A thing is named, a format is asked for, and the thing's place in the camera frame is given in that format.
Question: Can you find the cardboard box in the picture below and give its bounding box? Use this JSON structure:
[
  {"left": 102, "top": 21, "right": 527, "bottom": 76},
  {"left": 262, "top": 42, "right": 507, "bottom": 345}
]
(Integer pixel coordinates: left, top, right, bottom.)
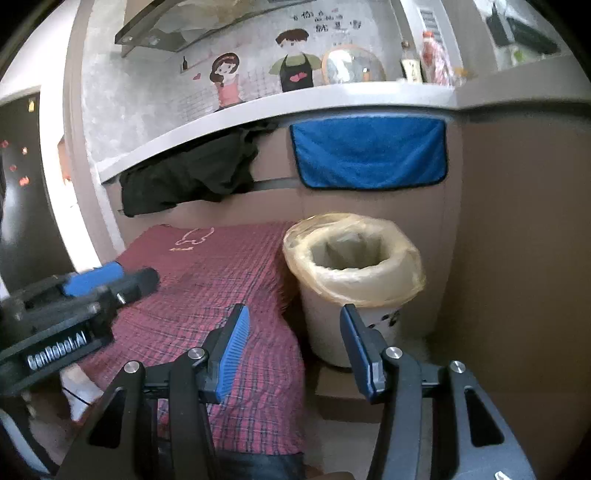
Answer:
[{"left": 314, "top": 360, "right": 370, "bottom": 401}]

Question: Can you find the red drink bottle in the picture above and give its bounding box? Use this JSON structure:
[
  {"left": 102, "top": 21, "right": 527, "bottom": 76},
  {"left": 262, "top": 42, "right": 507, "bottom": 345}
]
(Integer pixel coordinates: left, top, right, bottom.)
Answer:
[{"left": 421, "top": 30, "right": 455, "bottom": 87}]

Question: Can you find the round wooden framed mirror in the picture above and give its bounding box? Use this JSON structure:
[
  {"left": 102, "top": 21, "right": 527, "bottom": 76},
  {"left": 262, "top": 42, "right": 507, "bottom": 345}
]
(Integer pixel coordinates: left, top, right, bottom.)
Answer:
[{"left": 322, "top": 46, "right": 387, "bottom": 86}]

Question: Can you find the yellow plastic bin bag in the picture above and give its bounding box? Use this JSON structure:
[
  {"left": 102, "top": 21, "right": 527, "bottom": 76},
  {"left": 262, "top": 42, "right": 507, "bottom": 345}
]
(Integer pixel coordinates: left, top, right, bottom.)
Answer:
[{"left": 283, "top": 212, "right": 426, "bottom": 308}]

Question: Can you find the glass range hood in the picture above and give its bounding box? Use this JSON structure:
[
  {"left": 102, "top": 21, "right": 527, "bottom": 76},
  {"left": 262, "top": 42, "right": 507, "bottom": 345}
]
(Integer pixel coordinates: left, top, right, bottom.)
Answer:
[{"left": 115, "top": 0, "right": 296, "bottom": 58}]

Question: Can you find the blue towel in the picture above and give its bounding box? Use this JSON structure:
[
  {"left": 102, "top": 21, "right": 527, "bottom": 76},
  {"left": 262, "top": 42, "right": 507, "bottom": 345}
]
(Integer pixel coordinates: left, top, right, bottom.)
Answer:
[{"left": 289, "top": 117, "right": 450, "bottom": 191}]

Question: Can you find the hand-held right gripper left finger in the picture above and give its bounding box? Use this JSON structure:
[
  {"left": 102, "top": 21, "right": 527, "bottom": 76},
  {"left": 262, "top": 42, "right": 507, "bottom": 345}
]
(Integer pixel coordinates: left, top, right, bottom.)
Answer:
[{"left": 55, "top": 304, "right": 251, "bottom": 480}]

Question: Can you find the dark sauce bottle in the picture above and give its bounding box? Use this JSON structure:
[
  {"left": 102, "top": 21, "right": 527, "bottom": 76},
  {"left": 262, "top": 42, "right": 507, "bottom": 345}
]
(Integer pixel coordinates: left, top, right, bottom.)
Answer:
[{"left": 401, "top": 41, "right": 423, "bottom": 84}]

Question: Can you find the person's leg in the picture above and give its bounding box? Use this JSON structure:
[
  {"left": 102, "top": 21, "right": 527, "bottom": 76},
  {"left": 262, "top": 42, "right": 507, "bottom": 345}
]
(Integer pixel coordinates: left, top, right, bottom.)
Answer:
[{"left": 217, "top": 453, "right": 306, "bottom": 480}]

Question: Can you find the white trash bin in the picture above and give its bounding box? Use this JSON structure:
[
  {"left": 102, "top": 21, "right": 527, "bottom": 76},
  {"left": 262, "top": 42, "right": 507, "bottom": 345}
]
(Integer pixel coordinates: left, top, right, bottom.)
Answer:
[{"left": 298, "top": 286, "right": 404, "bottom": 368}]

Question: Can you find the black cloth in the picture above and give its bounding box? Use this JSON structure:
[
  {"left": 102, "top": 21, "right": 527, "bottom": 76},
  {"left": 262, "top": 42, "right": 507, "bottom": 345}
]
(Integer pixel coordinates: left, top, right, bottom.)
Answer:
[{"left": 119, "top": 121, "right": 280, "bottom": 219}]

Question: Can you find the cartoon wall sticker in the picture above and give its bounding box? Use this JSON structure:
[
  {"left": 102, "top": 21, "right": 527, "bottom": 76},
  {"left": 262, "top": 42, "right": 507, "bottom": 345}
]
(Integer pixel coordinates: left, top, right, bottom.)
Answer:
[{"left": 178, "top": 11, "right": 365, "bottom": 114}]

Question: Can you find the black refrigerator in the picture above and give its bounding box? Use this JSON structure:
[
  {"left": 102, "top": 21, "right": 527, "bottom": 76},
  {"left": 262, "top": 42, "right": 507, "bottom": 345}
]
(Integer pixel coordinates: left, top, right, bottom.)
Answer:
[{"left": 0, "top": 90, "right": 77, "bottom": 301}]

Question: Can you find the green white plastic bag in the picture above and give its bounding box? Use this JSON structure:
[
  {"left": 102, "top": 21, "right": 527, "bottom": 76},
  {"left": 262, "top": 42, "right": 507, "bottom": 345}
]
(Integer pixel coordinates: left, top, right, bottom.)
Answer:
[{"left": 505, "top": 45, "right": 536, "bottom": 68}]

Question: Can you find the red striped tablecloth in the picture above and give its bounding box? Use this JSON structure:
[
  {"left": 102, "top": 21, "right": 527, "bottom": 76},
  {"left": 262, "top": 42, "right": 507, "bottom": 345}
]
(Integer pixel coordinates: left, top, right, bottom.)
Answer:
[{"left": 76, "top": 220, "right": 308, "bottom": 455}]

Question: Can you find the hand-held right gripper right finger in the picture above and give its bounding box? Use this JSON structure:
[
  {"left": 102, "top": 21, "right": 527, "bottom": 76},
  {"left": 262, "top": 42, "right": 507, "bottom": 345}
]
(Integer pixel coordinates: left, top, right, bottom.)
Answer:
[{"left": 339, "top": 304, "right": 539, "bottom": 480}]

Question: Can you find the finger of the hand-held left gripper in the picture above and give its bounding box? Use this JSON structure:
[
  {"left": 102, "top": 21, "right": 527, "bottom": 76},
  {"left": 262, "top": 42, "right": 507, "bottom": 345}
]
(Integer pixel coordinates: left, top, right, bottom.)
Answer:
[
  {"left": 9, "top": 261, "right": 125, "bottom": 311},
  {"left": 23, "top": 267, "right": 161, "bottom": 333}
]

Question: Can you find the grey stone countertop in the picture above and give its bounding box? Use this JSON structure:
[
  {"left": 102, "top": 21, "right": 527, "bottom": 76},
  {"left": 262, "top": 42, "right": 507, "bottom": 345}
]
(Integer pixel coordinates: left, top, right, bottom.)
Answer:
[{"left": 95, "top": 78, "right": 591, "bottom": 185}]

